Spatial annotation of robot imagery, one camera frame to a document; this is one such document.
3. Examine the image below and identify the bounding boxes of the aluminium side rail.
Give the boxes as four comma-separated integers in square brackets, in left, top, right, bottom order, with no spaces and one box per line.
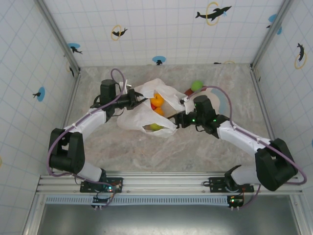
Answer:
[62,70,83,130]
[249,65,287,175]

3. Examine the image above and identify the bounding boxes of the grey metal panel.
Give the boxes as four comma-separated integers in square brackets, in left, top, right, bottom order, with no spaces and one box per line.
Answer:
[36,204,300,235]

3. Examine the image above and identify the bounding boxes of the orange pear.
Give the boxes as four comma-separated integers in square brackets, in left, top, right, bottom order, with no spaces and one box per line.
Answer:
[150,94,164,107]

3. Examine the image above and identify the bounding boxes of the aluminium frame post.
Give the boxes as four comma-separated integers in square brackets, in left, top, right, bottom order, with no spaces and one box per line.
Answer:
[36,0,81,74]
[250,0,294,69]

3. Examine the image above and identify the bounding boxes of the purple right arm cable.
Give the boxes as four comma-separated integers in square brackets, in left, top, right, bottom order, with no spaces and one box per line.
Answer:
[182,85,308,211]

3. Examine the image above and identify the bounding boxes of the aluminium mounting rail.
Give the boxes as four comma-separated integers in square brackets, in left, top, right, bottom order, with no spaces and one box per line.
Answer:
[36,171,304,196]

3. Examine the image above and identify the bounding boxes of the white plate with blue rim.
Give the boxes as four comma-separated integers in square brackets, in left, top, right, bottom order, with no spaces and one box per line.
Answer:
[195,87,228,116]

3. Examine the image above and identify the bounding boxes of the green apple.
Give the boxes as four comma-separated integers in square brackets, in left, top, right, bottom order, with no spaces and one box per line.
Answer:
[190,80,203,92]

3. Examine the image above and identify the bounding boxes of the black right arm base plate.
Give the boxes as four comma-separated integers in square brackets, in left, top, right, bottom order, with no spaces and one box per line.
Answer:
[208,176,254,193]

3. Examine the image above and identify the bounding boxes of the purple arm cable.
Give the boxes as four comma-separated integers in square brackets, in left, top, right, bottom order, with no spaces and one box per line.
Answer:
[46,68,130,210]
[182,85,308,211]

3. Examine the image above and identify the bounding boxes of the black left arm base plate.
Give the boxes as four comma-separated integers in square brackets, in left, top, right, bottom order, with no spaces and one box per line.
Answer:
[80,176,124,194]

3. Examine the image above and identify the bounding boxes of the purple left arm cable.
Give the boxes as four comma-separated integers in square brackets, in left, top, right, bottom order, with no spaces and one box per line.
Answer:
[46,68,130,210]

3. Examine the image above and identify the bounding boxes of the white plastic bag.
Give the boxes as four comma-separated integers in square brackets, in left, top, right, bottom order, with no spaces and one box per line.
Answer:
[116,78,188,138]

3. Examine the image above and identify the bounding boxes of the white slotted cable duct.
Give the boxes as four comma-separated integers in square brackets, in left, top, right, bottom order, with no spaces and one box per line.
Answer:
[45,195,232,206]

